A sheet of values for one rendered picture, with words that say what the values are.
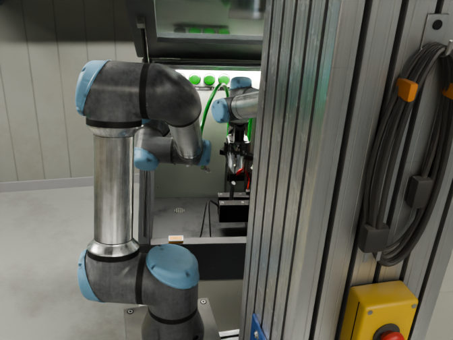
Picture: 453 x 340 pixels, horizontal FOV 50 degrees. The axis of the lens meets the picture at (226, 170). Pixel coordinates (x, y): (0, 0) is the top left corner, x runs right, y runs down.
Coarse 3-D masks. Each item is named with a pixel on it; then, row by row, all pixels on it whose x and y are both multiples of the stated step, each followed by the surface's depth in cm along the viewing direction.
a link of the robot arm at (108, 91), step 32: (96, 64) 97; (128, 64) 98; (96, 96) 96; (128, 96) 96; (96, 128) 98; (128, 128) 99; (96, 160) 102; (128, 160) 102; (96, 192) 103; (128, 192) 104; (96, 224) 105; (128, 224) 106; (96, 256) 104; (128, 256) 106; (96, 288) 105; (128, 288) 105
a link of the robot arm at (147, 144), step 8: (144, 128) 138; (152, 128) 138; (136, 136) 138; (144, 136) 136; (152, 136) 137; (160, 136) 139; (136, 144) 136; (144, 144) 135; (152, 144) 135; (160, 144) 135; (168, 144) 135; (136, 152) 135; (144, 152) 134; (152, 152) 135; (160, 152) 135; (168, 152) 135; (136, 160) 134; (144, 160) 134; (152, 160) 134; (160, 160) 136; (168, 160) 136; (144, 168) 137; (152, 168) 137
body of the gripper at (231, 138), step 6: (234, 126) 168; (240, 126) 172; (246, 126) 169; (234, 132) 168; (240, 132) 167; (228, 138) 172; (234, 138) 168; (240, 138) 171; (246, 138) 172; (228, 144) 175; (234, 144) 171; (240, 144) 171; (246, 144) 171; (228, 150) 172; (234, 150) 171; (240, 150) 171; (246, 150) 172
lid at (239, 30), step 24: (144, 0) 138; (168, 0) 142; (192, 0) 143; (216, 0) 143; (240, 0) 143; (264, 0) 143; (144, 24) 151; (168, 24) 162; (192, 24) 162; (216, 24) 162; (240, 24) 163; (168, 48) 182; (192, 48) 182; (216, 48) 182; (240, 48) 182
